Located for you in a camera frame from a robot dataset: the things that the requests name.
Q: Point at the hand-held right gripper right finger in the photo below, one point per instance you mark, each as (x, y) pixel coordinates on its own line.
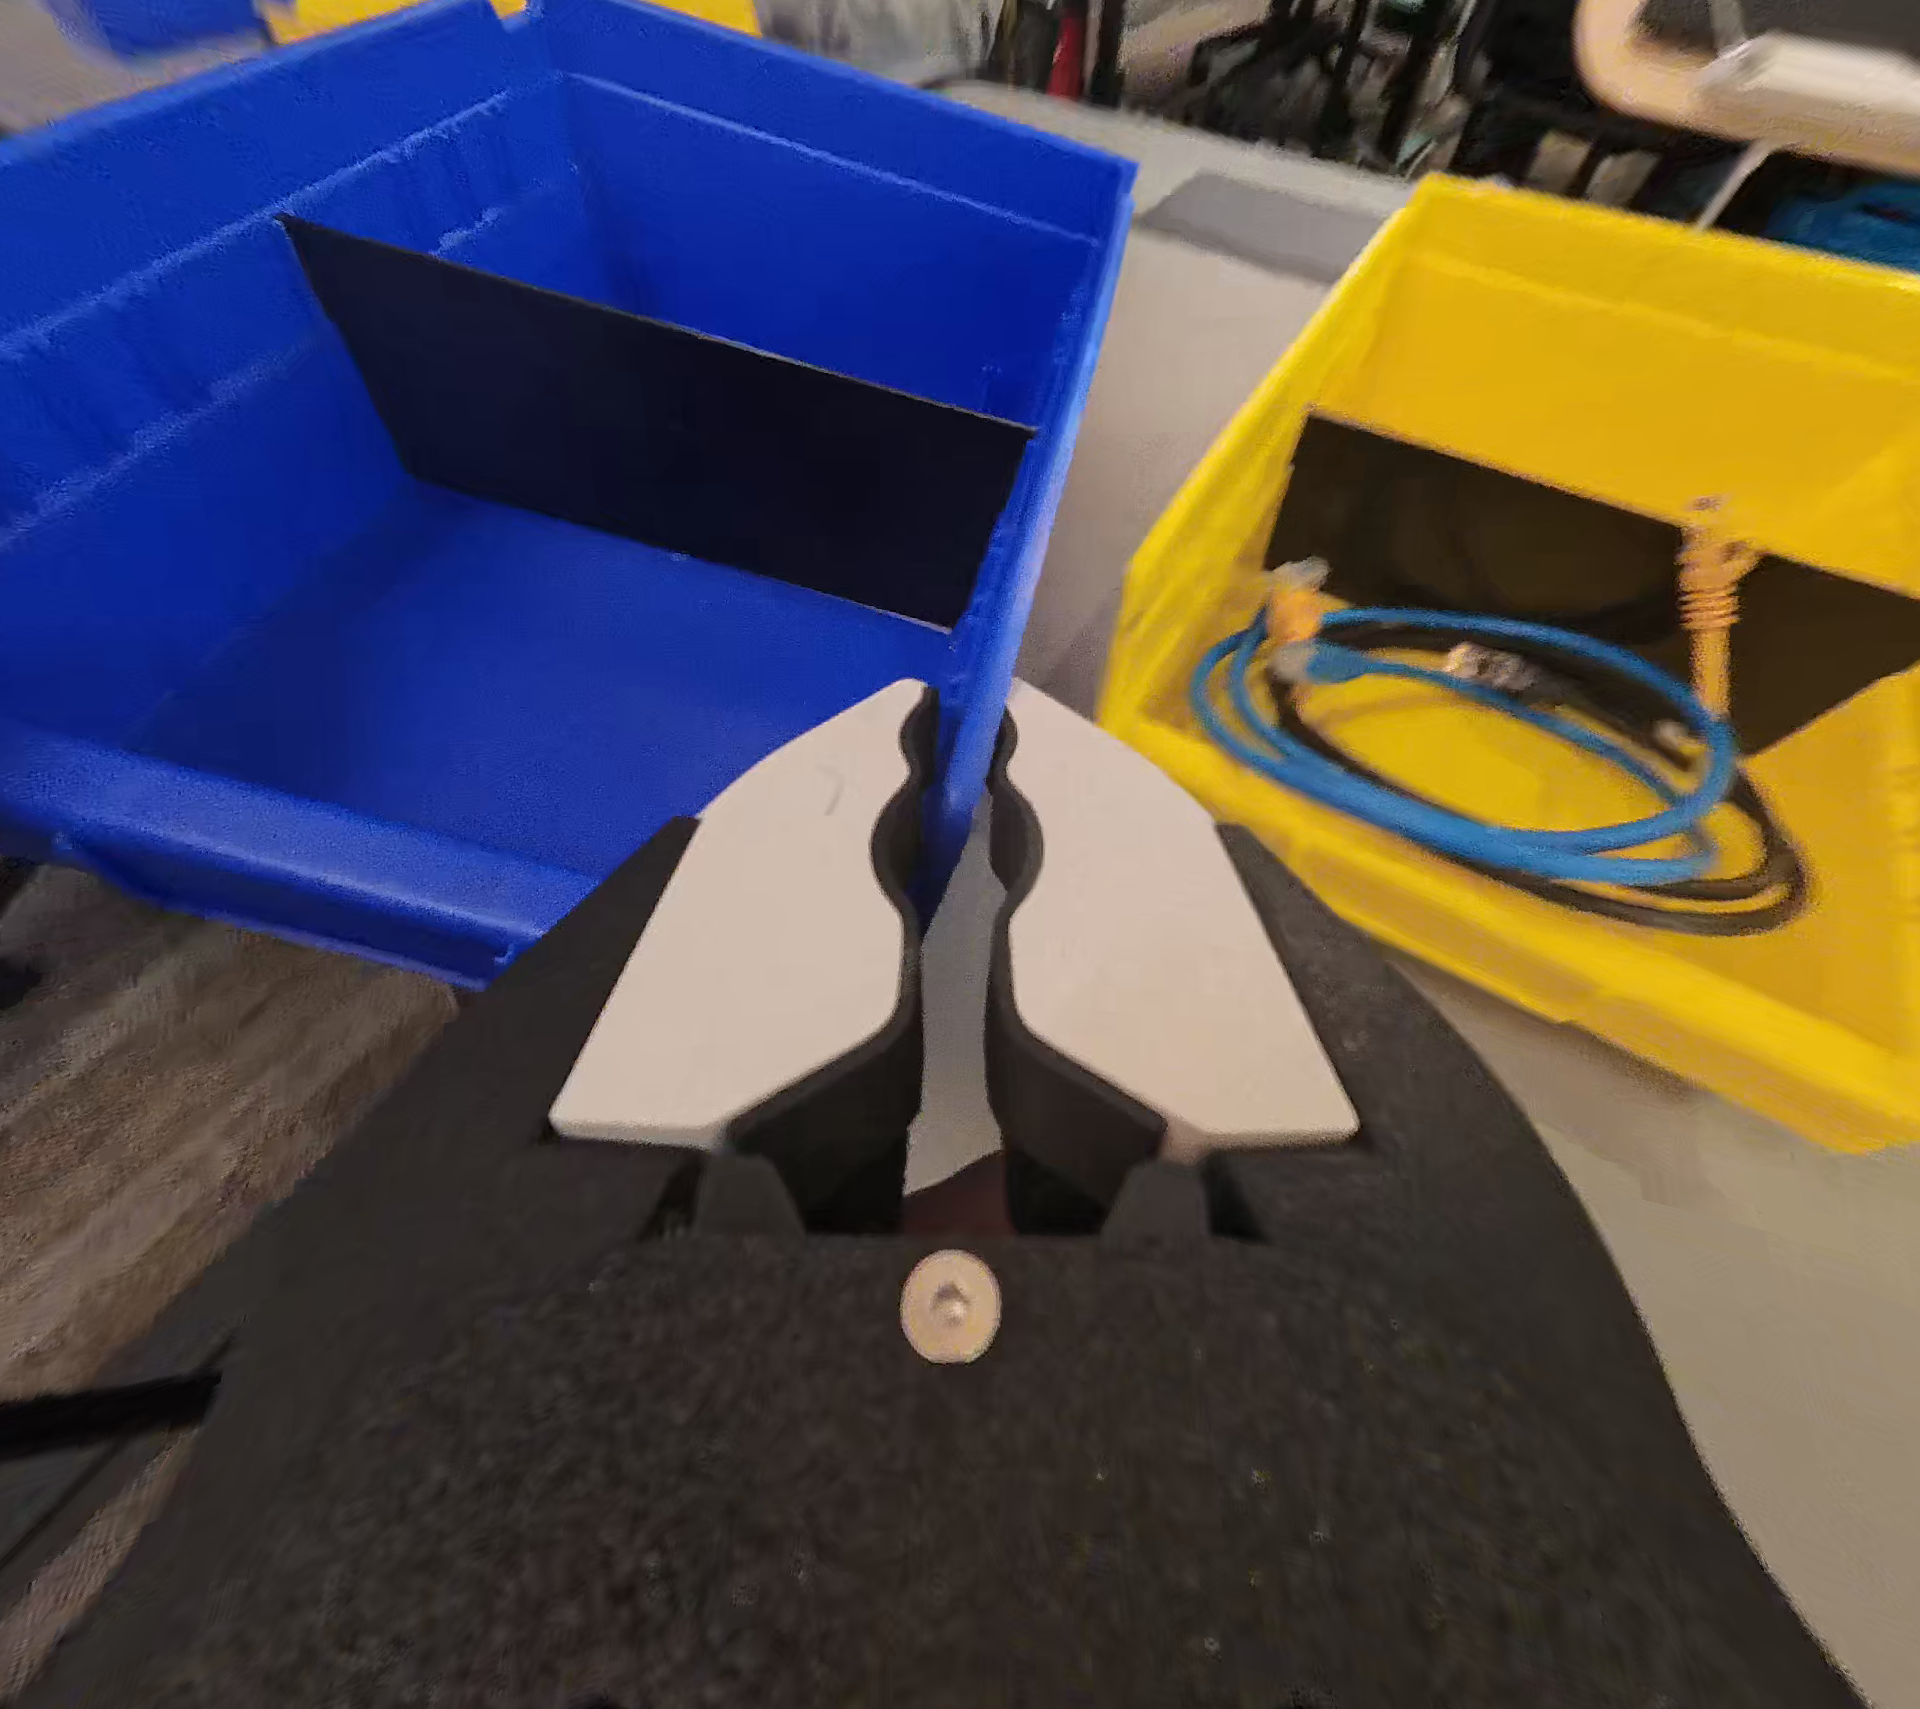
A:
(1158, 976)

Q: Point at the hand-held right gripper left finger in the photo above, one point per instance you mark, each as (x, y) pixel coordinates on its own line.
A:
(749, 955)

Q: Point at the black bin divider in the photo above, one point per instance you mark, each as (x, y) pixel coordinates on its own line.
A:
(674, 454)
(1496, 541)

